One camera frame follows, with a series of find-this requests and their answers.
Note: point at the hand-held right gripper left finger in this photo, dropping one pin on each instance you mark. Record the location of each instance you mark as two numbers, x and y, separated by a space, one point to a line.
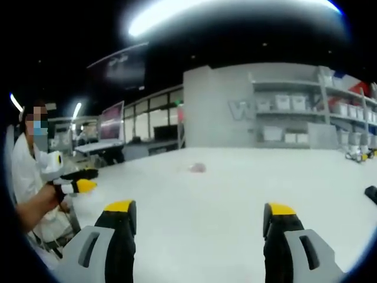
88 253

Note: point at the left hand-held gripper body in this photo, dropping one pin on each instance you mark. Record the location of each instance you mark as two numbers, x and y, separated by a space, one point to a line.
53 165

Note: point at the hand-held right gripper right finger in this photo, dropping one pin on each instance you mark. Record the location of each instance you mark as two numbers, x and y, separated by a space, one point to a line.
306 253

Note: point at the clear pinkish resealable bag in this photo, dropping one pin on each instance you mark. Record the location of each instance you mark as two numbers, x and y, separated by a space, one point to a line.
197 168

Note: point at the person's left hand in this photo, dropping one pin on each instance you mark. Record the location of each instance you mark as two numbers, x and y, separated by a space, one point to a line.
50 196

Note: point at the person's white clothed torso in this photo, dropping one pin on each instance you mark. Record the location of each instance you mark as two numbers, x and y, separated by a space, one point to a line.
26 174

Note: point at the small grey work table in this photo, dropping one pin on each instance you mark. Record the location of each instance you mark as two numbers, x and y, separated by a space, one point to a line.
98 146

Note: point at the pink display screen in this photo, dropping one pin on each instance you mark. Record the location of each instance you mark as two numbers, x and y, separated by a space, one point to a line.
112 122

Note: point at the short ceiling light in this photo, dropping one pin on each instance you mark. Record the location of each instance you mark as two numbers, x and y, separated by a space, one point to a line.
16 102
77 109

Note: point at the black object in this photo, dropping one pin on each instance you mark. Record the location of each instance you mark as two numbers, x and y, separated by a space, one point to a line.
371 194

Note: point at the black monitor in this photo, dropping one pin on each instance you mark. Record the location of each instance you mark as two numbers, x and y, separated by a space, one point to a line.
165 132

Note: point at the white yellow devices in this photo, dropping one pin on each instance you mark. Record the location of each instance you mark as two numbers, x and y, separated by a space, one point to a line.
357 151

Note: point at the hanging dark screen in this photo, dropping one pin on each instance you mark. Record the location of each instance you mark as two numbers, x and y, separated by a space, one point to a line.
120 65

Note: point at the grey shelving unit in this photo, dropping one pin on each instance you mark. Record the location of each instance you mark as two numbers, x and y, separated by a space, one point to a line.
321 115

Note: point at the group of white storage bins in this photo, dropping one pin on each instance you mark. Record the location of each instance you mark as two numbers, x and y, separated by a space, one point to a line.
282 101

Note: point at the grey partition block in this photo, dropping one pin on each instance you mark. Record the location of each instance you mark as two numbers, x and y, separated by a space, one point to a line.
215 97

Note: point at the red blue white banner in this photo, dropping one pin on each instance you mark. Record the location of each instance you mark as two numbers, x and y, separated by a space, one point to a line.
357 87

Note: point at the long ceiling light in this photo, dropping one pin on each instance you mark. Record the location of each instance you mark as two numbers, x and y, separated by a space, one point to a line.
206 14

